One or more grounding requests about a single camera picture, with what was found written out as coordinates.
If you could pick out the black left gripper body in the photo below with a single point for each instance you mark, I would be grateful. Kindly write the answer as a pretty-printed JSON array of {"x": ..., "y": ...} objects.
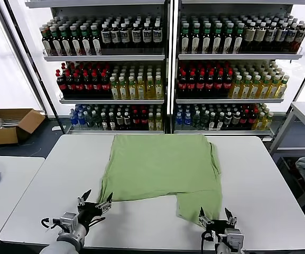
[{"x": 88, "y": 214}]

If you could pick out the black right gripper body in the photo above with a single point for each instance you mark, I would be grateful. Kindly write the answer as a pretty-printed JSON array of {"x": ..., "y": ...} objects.
[{"x": 218, "y": 227}]

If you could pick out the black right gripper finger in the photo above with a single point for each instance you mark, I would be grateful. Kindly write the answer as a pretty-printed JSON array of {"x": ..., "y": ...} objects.
[
  {"x": 230, "y": 218},
  {"x": 203, "y": 218}
]

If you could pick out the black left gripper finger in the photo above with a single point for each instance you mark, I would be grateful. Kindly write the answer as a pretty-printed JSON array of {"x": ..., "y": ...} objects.
[
  {"x": 107, "y": 203},
  {"x": 84, "y": 198}
]

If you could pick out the green polo shirt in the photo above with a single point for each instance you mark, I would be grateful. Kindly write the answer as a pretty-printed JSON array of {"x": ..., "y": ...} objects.
[{"x": 162, "y": 169}]

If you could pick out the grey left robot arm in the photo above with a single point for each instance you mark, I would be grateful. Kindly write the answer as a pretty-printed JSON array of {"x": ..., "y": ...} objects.
[{"x": 62, "y": 247}]

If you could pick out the white shelf board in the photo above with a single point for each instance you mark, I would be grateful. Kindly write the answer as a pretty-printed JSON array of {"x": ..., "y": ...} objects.
[
  {"x": 234, "y": 1},
  {"x": 236, "y": 56},
  {"x": 94, "y": 3},
  {"x": 115, "y": 132},
  {"x": 229, "y": 100},
  {"x": 221, "y": 132},
  {"x": 104, "y": 57},
  {"x": 110, "y": 101}
]

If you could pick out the small white floor object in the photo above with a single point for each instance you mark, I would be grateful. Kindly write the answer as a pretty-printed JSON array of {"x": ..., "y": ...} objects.
[{"x": 55, "y": 128}]

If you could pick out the green drink bottle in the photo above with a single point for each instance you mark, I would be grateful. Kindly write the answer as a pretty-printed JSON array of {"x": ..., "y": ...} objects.
[
  {"x": 89, "y": 120},
  {"x": 96, "y": 120},
  {"x": 196, "y": 121},
  {"x": 204, "y": 121}
]

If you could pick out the dark bottle white cap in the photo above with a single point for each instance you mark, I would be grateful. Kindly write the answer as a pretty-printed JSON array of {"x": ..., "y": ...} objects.
[
  {"x": 228, "y": 120},
  {"x": 119, "y": 121},
  {"x": 220, "y": 121},
  {"x": 103, "y": 122},
  {"x": 236, "y": 120},
  {"x": 212, "y": 121},
  {"x": 111, "y": 122},
  {"x": 126, "y": 121}
]

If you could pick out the blue drink bottle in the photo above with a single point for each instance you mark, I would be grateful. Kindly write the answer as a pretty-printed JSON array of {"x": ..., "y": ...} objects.
[
  {"x": 81, "y": 119},
  {"x": 73, "y": 119},
  {"x": 179, "y": 119},
  {"x": 187, "y": 119}
]

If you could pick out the cola bottle red cap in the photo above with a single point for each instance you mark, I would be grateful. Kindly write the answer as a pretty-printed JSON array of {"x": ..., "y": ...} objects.
[
  {"x": 201, "y": 84},
  {"x": 70, "y": 86},
  {"x": 192, "y": 84},
  {"x": 244, "y": 119},
  {"x": 252, "y": 119},
  {"x": 96, "y": 86},
  {"x": 143, "y": 120},
  {"x": 79, "y": 86},
  {"x": 105, "y": 86},
  {"x": 182, "y": 84},
  {"x": 210, "y": 84},
  {"x": 136, "y": 120},
  {"x": 88, "y": 86},
  {"x": 62, "y": 84},
  {"x": 219, "y": 84},
  {"x": 228, "y": 84}
]

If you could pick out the yellow drink bottle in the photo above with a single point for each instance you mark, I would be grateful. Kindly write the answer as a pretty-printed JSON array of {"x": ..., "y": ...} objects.
[
  {"x": 150, "y": 89},
  {"x": 273, "y": 88},
  {"x": 267, "y": 121},
  {"x": 245, "y": 88},
  {"x": 141, "y": 89},
  {"x": 114, "y": 90},
  {"x": 254, "y": 88},
  {"x": 151, "y": 123},
  {"x": 236, "y": 88},
  {"x": 158, "y": 123},
  {"x": 259, "y": 122},
  {"x": 264, "y": 88},
  {"x": 159, "y": 89},
  {"x": 282, "y": 88},
  {"x": 123, "y": 90},
  {"x": 132, "y": 90}
]

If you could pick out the metal rods bundle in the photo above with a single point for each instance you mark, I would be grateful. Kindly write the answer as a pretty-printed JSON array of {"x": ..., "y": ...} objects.
[{"x": 7, "y": 123}]

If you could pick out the white shelving unit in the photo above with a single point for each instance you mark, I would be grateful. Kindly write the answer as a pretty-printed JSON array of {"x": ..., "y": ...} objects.
[
  {"x": 175, "y": 105},
  {"x": 167, "y": 79}
]

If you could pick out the dark bottle green cap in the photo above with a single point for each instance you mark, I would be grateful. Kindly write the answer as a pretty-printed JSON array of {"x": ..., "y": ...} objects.
[
  {"x": 217, "y": 39},
  {"x": 195, "y": 39},
  {"x": 85, "y": 43},
  {"x": 75, "y": 43},
  {"x": 206, "y": 39},
  {"x": 238, "y": 39},
  {"x": 185, "y": 39},
  {"x": 228, "y": 39},
  {"x": 96, "y": 43},
  {"x": 65, "y": 43},
  {"x": 55, "y": 43},
  {"x": 46, "y": 42}
]

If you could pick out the dark bottle white label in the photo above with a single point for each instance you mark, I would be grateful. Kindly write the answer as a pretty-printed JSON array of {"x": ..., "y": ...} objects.
[
  {"x": 157, "y": 36},
  {"x": 115, "y": 37},
  {"x": 136, "y": 37},
  {"x": 280, "y": 35},
  {"x": 147, "y": 37},
  {"x": 105, "y": 37},
  {"x": 290, "y": 35},
  {"x": 270, "y": 35},
  {"x": 125, "y": 37}
]

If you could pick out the dark bottle cream label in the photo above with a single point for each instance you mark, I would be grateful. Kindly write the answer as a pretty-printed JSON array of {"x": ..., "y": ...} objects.
[
  {"x": 249, "y": 35},
  {"x": 260, "y": 35}
]

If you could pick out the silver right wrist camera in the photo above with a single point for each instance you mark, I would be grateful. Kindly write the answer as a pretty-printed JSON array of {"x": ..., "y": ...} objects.
[{"x": 234, "y": 239}]

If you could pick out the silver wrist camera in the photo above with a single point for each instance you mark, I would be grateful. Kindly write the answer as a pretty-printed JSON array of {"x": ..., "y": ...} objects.
[
  {"x": 234, "y": 239},
  {"x": 68, "y": 221}
]

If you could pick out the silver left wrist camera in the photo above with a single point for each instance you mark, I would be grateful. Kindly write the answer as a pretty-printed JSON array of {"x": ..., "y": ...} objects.
[{"x": 68, "y": 221}]

